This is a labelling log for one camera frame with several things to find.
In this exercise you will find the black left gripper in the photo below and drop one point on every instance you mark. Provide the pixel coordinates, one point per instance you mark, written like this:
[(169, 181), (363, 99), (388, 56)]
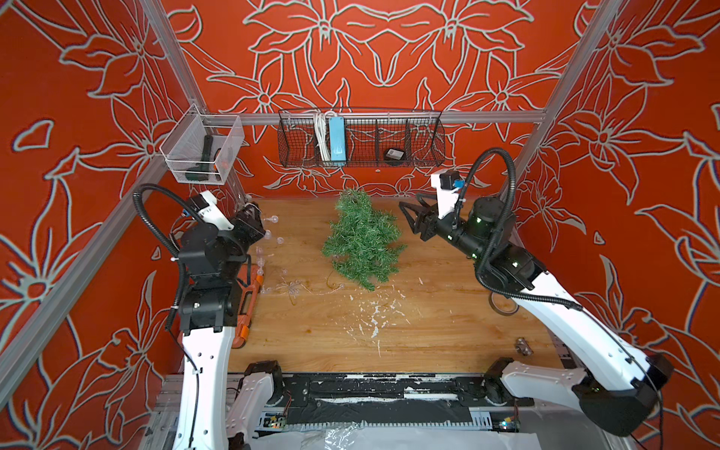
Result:
[(245, 222)]

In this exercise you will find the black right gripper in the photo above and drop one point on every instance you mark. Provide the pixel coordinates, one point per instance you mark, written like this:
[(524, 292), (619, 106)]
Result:
[(428, 221)]

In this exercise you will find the clear bulb string lights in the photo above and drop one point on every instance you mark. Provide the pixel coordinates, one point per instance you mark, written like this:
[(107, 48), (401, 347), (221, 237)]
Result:
[(291, 255)]

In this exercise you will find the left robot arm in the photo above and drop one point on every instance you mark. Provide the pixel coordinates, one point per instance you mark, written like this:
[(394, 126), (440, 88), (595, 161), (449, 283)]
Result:
[(215, 277)]

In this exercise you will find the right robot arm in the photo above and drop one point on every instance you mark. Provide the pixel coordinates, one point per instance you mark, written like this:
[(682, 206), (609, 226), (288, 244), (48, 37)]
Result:
[(617, 387)]

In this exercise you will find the small green christmas tree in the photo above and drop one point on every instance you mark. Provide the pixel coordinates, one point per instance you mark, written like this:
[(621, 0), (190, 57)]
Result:
[(364, 242)]

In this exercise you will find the orange plastic tool case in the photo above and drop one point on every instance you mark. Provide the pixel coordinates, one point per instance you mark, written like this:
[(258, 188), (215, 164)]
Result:
[(247, 306)]

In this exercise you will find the small black device in basket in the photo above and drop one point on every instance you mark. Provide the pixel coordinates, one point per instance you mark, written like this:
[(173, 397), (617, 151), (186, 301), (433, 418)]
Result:
[(394, 154)]

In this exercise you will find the dark tool in bin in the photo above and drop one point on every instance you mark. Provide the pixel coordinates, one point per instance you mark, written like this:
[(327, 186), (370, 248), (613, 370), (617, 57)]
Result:
[(202, 170)]

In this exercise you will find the dark tape roll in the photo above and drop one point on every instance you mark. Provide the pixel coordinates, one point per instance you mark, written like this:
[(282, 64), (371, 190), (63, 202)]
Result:
[(502, 305)]

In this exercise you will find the teal box in basket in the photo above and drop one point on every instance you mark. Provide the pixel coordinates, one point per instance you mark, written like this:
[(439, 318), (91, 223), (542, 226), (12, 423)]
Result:
[(336, 127)]

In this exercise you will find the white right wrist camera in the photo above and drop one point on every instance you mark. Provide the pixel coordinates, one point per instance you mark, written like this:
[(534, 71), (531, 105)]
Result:
[(448, 184)]

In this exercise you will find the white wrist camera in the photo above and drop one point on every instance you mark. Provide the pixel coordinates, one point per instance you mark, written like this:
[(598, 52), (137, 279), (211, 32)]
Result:
[(448, 184), (206, 206)]

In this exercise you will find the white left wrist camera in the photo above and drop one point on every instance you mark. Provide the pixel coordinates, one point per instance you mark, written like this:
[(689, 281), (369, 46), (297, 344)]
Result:
[(206, 206)]

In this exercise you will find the clear acrylic wall bin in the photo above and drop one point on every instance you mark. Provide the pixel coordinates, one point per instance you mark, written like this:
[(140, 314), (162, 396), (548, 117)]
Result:
[(183, 146)]

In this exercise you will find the black wire wall basket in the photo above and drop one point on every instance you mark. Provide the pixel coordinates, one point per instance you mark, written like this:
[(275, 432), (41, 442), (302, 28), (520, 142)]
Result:
[(303, 137)]

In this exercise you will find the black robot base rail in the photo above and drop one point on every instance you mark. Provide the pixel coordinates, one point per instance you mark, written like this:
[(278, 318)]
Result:
[(309, 401)]

